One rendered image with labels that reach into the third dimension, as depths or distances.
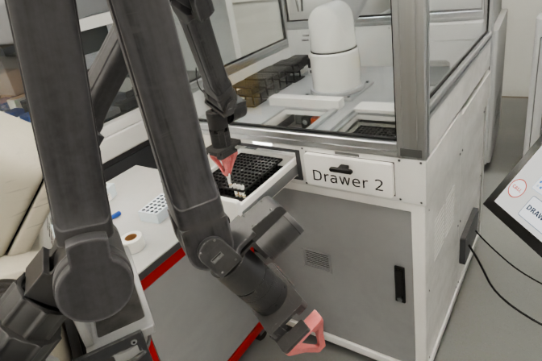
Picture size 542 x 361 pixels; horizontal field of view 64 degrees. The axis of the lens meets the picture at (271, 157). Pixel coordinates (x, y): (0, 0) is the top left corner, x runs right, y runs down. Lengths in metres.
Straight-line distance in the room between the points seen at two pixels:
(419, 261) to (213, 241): 1.02
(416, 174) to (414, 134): 0.12
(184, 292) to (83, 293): 1.04
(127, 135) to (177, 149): 1.63
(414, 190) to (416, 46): 0.41
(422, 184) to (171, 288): 0.83
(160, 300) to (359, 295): 0.70
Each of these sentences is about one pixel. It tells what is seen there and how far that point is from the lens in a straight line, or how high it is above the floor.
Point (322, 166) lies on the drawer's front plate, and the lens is 1.38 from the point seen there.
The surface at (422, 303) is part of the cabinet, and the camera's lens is 1.58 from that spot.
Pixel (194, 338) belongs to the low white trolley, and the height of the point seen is 0.37.
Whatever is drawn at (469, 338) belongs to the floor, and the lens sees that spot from 2.07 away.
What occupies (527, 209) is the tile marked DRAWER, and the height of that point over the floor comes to 1.00.
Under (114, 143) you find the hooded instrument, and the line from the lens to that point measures 2.07.
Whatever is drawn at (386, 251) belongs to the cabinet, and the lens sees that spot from 1.50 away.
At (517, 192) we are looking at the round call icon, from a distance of 1.01.
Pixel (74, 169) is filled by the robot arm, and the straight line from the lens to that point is 0.47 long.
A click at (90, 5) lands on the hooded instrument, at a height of 1.44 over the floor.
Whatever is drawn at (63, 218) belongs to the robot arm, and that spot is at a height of 1.32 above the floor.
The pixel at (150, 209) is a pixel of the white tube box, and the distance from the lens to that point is 1.55.
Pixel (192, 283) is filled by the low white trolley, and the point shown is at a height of 0.57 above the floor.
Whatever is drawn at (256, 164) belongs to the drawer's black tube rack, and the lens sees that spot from 1.45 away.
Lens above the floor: 1.52
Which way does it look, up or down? 25 degrees down
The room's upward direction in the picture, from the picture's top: 10 degrees counter-clockwise
